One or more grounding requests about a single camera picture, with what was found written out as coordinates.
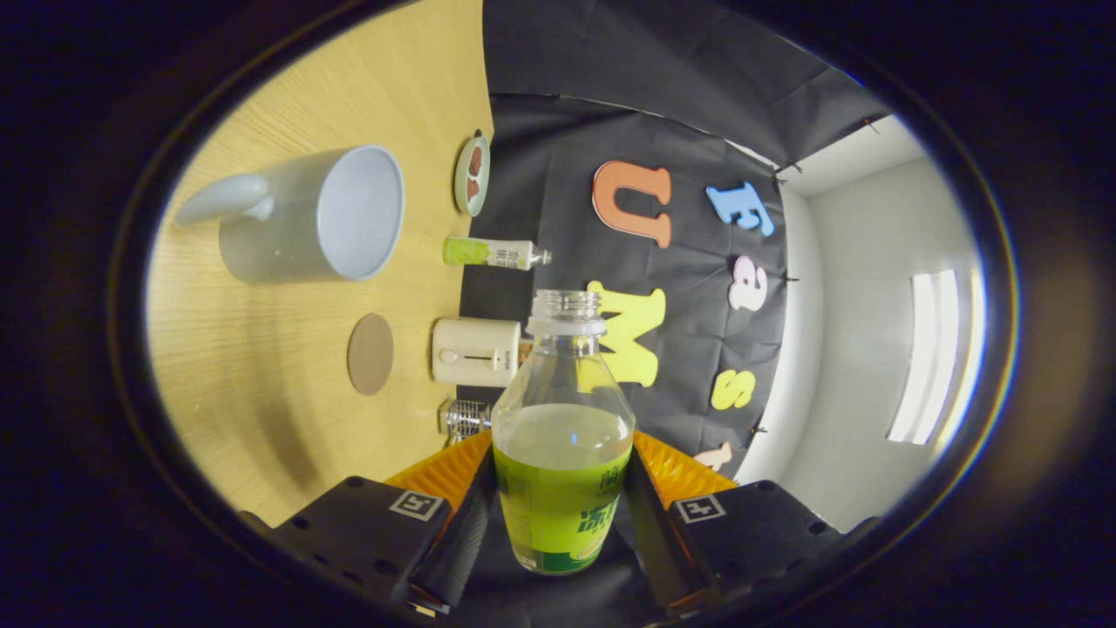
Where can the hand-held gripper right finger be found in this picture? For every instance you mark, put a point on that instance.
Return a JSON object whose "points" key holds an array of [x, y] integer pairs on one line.
{"points": [[758, 536]]}

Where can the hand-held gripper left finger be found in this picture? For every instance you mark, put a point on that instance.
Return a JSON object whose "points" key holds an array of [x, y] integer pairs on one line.
{"points": [[366, 532]]}

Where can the round brown coaster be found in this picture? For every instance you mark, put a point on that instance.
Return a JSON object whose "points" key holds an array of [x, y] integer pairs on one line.
{"points": [[370, 354]]}

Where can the green label juice bottle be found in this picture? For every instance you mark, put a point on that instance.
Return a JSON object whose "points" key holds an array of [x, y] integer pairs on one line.
{"points": [[562, 497]]}

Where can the white cup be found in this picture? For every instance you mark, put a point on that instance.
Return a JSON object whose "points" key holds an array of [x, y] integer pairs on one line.
{"points": [[279, 235]]}

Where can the metal mesh cup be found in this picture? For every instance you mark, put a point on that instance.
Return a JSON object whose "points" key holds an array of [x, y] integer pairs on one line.
{"points": [[466, 417]]}

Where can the slim green liquid bottle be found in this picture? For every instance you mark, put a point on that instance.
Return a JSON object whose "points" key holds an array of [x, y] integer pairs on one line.
{"points": [[488, 252]]}

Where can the wooden table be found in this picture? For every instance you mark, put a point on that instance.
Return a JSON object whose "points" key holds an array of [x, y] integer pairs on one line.
{"points": [[261, 392]]}

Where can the white toaster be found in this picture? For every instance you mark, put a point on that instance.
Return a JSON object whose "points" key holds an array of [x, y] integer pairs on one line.
{"points": [[475, 352]]}

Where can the ceiling light panel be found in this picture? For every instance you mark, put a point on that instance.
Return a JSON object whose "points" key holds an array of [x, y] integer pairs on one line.
{"points": [[928, 358]]}

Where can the pale green plate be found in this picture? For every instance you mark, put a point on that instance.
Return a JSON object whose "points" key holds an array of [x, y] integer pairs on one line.
{"points": [[460, 179]]}

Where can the black backdrop cloth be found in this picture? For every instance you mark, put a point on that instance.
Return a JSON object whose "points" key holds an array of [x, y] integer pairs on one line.
{"points": [[610, 87]]}

